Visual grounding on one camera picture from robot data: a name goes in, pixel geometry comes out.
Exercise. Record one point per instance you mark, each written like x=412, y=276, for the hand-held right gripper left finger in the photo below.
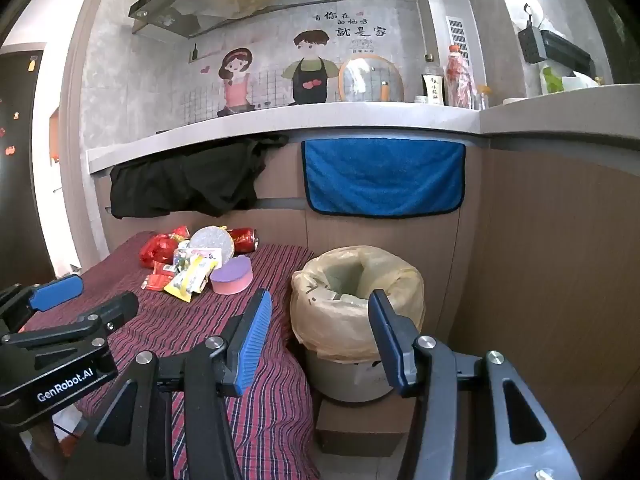
x=255, y=340

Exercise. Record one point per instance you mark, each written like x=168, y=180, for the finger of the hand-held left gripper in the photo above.
x=107, y=312
x=55, y=291

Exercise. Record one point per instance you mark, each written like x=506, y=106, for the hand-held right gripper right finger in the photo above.
x=387, y=345

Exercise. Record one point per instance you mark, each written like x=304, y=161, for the grey trash bin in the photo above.
x=345, y=380

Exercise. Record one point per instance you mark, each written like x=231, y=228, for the red orange snack packet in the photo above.
x=156, y=277

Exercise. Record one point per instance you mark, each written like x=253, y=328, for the yellowish plastic bin liner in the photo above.
x=310, y=305

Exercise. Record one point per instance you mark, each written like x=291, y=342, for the purple sponge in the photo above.
x=231, y=276

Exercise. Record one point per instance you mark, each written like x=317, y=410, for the red plastic bag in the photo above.
x=157, y=250

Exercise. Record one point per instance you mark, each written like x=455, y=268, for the yellow snack packet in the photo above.
x=190, y=280

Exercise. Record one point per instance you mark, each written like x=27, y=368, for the white blue wrapper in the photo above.
x=187, y=259

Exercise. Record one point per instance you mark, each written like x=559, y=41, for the red drink can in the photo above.
x=242, y=240

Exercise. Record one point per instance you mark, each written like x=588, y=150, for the red gold snack packet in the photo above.
x=180, y=233

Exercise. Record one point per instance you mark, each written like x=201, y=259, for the red plaid cloth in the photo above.
x=165, y=325

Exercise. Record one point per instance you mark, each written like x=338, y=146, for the brown cardboard box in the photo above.
x=360, y=427

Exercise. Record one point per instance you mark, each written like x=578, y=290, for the dark refrigerator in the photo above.
x=17, y=160

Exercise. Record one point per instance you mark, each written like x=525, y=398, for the black cloth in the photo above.
x=185, y=180

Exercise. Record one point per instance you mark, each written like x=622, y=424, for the blue towel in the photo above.
x=380, y=175

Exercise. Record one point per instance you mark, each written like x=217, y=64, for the dark sauce bottle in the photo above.
x=433, y=87

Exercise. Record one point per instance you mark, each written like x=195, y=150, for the small glass jar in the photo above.
x=483, y=99

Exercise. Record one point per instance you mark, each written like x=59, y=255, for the white bowl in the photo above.
x=514, y=100

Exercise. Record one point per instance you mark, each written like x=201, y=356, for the red-wrapped plastic bottle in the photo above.
x=459, y=77

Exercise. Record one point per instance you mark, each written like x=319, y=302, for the green white plastic bag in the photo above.
x=552, y=80

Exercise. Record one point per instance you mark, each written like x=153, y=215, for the white vent grille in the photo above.
x=457, y=35

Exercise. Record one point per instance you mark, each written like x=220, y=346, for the black knife rack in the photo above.
x=560, y=45

